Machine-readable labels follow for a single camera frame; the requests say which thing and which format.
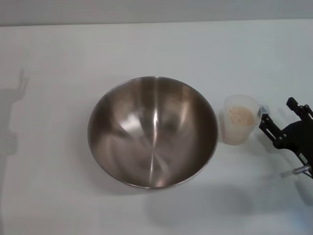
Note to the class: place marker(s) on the stainless steel bowl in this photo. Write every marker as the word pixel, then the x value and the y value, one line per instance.
pixel 151 132

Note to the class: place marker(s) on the silver metal connector plug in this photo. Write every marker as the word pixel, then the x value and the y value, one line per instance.
pixel 302 169

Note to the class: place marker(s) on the white rice grains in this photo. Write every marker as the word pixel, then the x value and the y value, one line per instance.
pixel 240 115

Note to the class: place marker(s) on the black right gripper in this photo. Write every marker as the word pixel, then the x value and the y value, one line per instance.
pixel 302 139

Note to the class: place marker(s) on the clear plastic measuring cup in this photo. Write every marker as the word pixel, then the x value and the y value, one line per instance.
pixel 226 133

